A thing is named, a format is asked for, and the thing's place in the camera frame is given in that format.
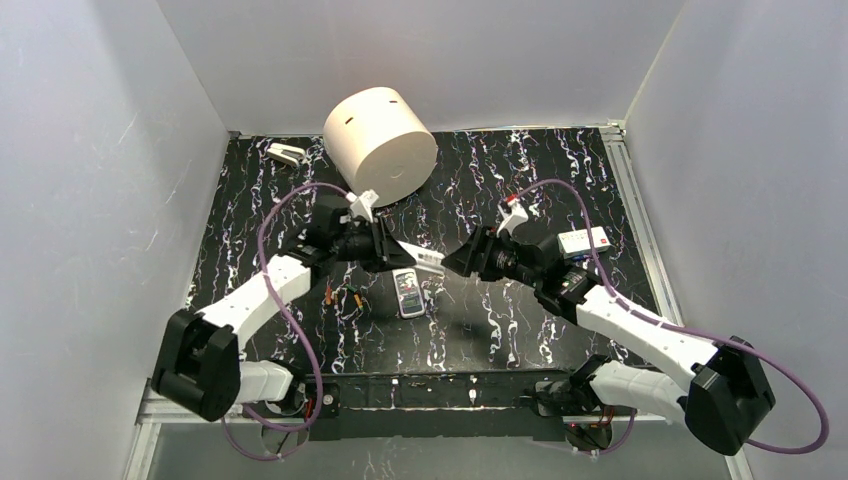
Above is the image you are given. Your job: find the white remote control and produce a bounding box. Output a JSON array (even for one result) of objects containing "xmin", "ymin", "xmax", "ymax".
[{"xmin": 400, "ymin": 242, "xmax": 445, "ymax": 275}]

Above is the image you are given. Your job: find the white battery box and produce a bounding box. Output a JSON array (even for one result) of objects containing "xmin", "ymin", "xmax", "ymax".
[{"xmin": 556, "ymin": 227, "xmax": 611, "ymax": 258}]

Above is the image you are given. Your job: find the aluminium frame rail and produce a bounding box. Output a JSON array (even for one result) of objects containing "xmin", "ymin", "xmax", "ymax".
[{"xmin": 601, "ymin": 120, "xmax": 754, "ymax": 480}]

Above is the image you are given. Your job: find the white cylindrical container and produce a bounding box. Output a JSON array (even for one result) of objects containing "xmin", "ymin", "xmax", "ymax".
[{"xmin": 322, "ymin": 87, "xmax": 438, "ymax": 207}]

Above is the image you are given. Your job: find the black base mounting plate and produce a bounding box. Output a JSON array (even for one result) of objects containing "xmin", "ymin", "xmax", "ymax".
[{"xmin": 291, "ymin": 370, "xmax": 614, "ymax": 452}]

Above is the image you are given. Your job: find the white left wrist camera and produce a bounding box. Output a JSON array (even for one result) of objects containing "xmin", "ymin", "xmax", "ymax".
[{"xmin": 345, "ymin": 190, "xmax": 379, "ymax": 223}]

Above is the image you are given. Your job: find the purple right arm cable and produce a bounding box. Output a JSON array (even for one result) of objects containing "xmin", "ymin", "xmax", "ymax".
[{"xmin": 513, "ymin": 178, "xmax": 831, "ymax": 456}]

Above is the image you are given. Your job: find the green yellow battery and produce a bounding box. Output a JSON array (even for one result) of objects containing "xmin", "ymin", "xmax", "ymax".
[{"xmin": 344, "ymin": 285, "xmax": 364, "ymax": 311}]

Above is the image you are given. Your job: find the small grey remote control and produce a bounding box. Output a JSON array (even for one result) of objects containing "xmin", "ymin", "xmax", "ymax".
[{"xmin": 392, "ymin": 268, "xmax": 425, "ymax": 319}]

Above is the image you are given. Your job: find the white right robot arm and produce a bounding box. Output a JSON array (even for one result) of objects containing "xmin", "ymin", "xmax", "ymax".
[{"xmin": 441, "ymin": 226, "xmax": 776, "ymax": 456}]

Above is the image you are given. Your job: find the white stapler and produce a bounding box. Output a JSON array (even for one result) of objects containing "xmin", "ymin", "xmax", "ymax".
[{"xmin": 266, "ymin": 142, "xmax": 306, "ymax": 167}]

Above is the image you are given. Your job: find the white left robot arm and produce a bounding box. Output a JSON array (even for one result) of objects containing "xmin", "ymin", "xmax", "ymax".
[{"xmin": 151, "ymin": 196, "xmax": 418, "ymax": 421}]

